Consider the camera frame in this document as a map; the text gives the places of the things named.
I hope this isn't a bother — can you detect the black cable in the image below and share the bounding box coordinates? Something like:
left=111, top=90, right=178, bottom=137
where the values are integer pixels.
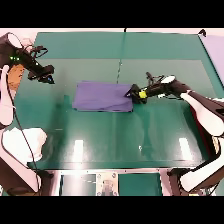
left=5, top=84, right=43, bottom=196

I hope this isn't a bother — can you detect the purple shirt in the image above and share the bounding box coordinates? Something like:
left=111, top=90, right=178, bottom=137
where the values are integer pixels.
left=71, top=80, right=135, bottom=114

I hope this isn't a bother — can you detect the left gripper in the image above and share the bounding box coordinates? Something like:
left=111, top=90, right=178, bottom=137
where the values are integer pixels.
left=27, top=64, right=56, bottom=85

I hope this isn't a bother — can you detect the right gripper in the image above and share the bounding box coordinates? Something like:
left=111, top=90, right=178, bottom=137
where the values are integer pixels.
left=124, top=83, right=150, bottom=105

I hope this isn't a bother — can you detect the silver frame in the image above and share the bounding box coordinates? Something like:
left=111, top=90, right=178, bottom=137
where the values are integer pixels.
left=31, top=167, right=183, bottom=197

